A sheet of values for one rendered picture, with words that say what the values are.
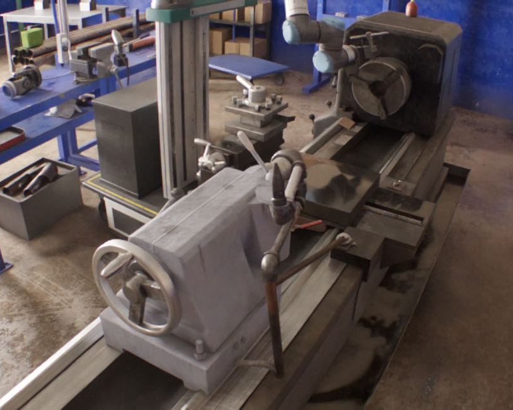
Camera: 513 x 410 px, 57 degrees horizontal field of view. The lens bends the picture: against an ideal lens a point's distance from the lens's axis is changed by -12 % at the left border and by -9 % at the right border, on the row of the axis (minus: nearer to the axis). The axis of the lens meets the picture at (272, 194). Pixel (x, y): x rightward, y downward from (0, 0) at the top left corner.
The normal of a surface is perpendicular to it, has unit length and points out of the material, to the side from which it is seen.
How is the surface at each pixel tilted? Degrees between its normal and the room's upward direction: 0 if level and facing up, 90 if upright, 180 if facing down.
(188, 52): 90
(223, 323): 61
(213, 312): 66
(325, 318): 0
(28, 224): 90
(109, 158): 90
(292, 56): 90
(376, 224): 0
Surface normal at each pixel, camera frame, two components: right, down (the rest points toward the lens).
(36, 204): 0.90, 0.24
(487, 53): -0.47, 0.42
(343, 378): 0.04, -0.87
